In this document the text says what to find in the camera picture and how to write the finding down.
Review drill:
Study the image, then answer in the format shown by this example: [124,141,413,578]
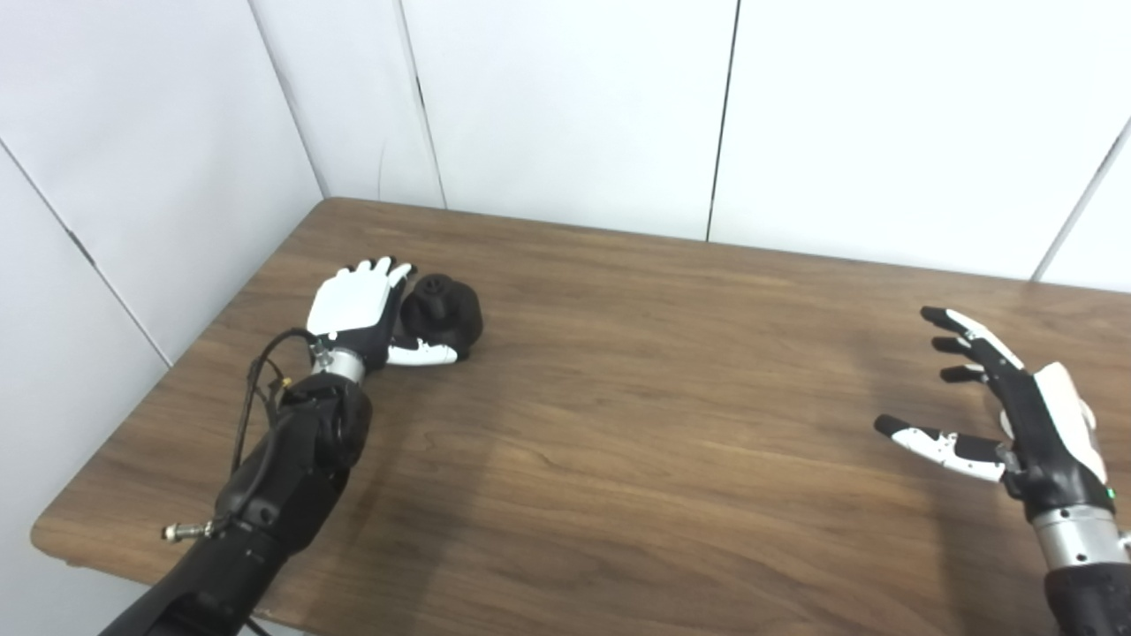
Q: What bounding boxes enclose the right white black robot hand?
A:
[874,306,1131,571]

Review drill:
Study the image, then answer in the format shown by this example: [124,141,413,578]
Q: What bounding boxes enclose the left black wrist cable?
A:
[162,329,319,541]

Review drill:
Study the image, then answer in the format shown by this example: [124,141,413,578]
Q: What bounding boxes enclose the left thin wrist wires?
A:
[247,353,294,418]

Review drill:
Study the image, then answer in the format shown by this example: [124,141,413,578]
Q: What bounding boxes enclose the round black plastic part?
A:
[399,273,485,363]

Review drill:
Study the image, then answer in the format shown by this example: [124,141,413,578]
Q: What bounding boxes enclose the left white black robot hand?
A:
[306,256,460,387]

